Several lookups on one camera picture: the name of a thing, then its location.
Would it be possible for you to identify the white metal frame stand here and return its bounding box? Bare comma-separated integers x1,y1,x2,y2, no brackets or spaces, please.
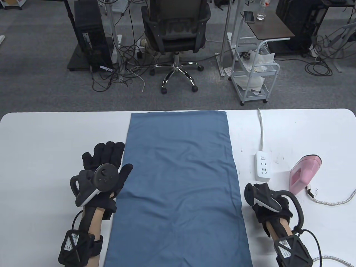
216,0,246,78

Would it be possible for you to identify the white braided iron cord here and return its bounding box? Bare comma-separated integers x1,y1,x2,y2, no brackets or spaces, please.
306,187,356,267

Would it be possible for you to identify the white paper bag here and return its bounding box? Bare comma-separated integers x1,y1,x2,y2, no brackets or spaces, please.
239,51,276,93

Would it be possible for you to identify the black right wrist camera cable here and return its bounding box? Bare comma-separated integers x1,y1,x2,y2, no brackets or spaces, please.
299,229,323,267

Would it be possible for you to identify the grey desk leg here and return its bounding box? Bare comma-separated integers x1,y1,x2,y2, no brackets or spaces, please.
325,24,356,73

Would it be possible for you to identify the tangle of black cables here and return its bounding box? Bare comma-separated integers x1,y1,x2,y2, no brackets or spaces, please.
90,42,156,92

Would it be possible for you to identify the black white left hand controller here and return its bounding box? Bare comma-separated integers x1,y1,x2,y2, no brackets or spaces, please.
70,164,120,207

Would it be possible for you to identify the black computer tower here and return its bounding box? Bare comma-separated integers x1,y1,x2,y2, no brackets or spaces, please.
74,0,113,73

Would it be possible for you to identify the thin white loose cable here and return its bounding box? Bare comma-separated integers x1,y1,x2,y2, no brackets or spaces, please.
130,67,146,92

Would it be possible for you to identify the white power strip cord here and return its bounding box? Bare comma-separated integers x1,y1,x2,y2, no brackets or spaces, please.
258,108,264,153

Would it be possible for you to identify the black office chair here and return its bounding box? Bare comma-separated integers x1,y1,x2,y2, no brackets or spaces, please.
140,0,211,94

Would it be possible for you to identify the person's right hand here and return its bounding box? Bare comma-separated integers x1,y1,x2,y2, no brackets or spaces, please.
252,182,294,237

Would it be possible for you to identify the white table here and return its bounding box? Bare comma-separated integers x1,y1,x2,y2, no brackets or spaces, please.
0,108,356,267

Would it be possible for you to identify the brown side table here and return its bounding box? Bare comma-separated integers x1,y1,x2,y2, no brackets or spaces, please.
241,11,295,42

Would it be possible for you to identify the person's left forearm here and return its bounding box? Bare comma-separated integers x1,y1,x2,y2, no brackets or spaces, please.
79,205,112,267

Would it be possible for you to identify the white desk leg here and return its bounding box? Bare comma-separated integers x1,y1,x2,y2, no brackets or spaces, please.
107,0,124,81

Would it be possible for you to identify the pink electric iron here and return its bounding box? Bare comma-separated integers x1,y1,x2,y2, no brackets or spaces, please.
289,155,323,194

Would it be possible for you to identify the person's left hand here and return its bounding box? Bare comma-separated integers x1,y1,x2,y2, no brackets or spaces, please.
81,141,134,220

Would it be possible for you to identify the large black equipment case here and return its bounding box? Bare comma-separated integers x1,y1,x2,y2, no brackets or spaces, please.
275,0,323,52

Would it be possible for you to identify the black desk base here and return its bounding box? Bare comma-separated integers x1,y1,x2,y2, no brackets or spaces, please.
63,0,93,72

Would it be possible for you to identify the blue pillowcase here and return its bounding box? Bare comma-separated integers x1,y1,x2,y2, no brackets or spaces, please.
103,110,253,267

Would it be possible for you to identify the coil of black cables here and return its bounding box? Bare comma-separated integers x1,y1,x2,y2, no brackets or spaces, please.
305,54,333,77

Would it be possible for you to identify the black white hand controller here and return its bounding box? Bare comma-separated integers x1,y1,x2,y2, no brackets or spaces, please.
244,182,303,231
70,164,120,207

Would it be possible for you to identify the black white right hand controller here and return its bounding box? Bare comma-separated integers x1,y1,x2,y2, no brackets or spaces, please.
244,182,303,231

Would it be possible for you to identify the white rolling cart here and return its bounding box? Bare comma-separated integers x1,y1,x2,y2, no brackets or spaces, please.
228,40,280,105

